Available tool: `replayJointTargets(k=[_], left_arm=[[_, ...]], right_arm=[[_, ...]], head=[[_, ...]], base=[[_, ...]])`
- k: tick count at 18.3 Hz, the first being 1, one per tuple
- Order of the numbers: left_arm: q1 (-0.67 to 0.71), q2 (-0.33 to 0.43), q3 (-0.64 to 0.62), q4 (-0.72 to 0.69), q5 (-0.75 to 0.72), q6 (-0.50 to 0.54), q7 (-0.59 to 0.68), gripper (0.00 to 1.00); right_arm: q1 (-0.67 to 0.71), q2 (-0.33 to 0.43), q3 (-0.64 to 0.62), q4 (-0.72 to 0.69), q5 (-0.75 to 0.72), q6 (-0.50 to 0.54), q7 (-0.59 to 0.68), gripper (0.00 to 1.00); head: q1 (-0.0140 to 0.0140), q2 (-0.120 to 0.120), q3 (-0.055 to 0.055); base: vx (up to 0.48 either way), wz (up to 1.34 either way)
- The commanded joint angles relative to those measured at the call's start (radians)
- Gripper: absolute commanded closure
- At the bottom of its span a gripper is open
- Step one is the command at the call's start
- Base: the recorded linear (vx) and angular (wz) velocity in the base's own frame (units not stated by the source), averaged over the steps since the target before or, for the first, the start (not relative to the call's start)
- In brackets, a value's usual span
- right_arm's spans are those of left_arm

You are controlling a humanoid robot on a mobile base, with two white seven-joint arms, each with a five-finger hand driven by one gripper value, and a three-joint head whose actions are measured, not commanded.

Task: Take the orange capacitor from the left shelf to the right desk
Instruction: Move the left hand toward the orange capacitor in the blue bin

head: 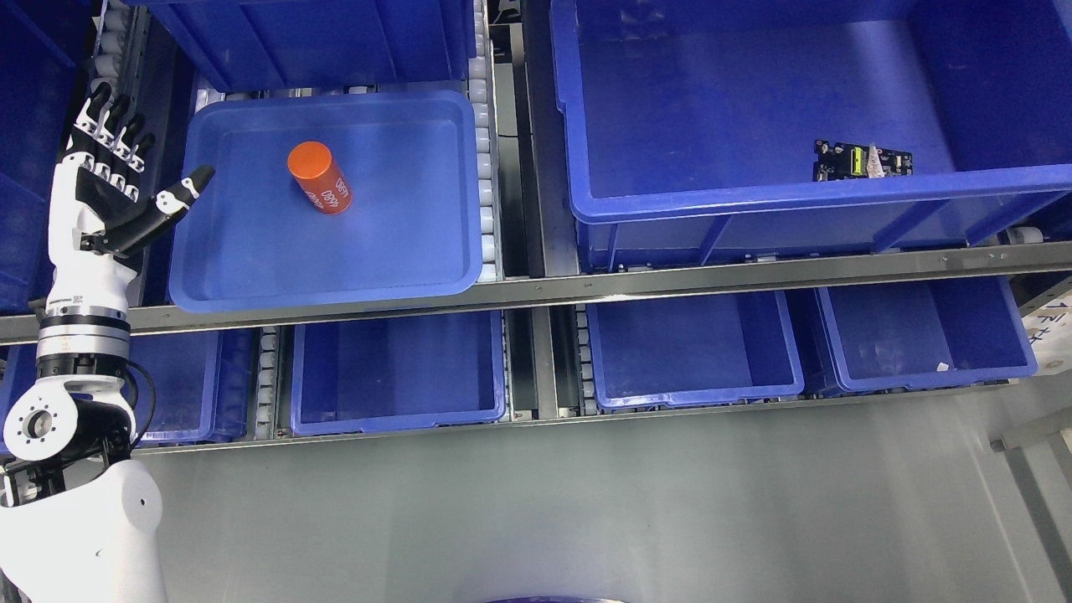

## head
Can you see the blue bin upper back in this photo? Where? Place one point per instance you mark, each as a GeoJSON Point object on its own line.
{"type": "Point", "coordinates": [241, 46]}

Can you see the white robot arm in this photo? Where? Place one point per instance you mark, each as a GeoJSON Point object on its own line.
{"type": "Point", "coordinates": [80, 515]}

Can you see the orange cylindrical capacitor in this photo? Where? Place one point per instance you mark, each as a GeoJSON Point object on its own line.
{"type": "Point", "coordinates": [314, 168]}

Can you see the blue bin lower middle-right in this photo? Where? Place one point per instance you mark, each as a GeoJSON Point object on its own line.
{"type": "Point", "coordinates": [692, 351]}

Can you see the steel shelf rail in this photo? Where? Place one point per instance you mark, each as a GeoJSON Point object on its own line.
{"type": "Point", "coordinates": [780, 275]}

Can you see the blue bin lower left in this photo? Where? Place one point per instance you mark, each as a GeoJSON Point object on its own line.
{"type": "Point", "coordinates": [203, 382]}

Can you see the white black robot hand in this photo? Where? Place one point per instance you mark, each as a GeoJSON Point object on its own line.
{"type": "Point", "coordinates": [100, 217]}

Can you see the black circuit board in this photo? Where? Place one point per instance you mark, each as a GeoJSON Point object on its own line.
{"type": "Point", "coordinates": [841, 161]}

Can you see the shallow blue tray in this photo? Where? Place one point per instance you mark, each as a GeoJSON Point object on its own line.
{"type": "Point", "coordinates": [254, 241]}

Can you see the blue bin lower middle-left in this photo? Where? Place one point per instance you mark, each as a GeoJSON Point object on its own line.
{"type": "Point", "coordinates": [385, 375]}

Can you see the blue bin far left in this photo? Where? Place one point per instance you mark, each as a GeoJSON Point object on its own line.
{"type": "Point", "coordinates": [43, 46]}

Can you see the blue bin lower right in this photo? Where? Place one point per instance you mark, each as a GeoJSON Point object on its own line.
{"type": "Point", "coordinates": [914, 335]}

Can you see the large blue bin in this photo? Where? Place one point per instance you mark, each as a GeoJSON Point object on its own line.
{"type": "Point", "coordinates": [690, 125]}

